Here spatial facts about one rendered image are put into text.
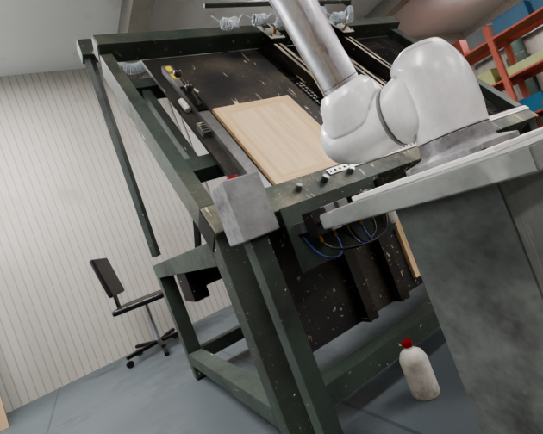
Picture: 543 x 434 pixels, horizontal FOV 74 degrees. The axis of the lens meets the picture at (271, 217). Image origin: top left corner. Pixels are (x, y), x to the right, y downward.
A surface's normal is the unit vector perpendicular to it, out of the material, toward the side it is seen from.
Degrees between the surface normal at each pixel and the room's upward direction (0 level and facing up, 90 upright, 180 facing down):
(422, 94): 88
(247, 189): 90
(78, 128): 90
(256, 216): 90
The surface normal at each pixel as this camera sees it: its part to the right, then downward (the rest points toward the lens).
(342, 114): -0.51, 0.42
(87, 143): 0.45, -0.18
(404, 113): -0.72, 0.33
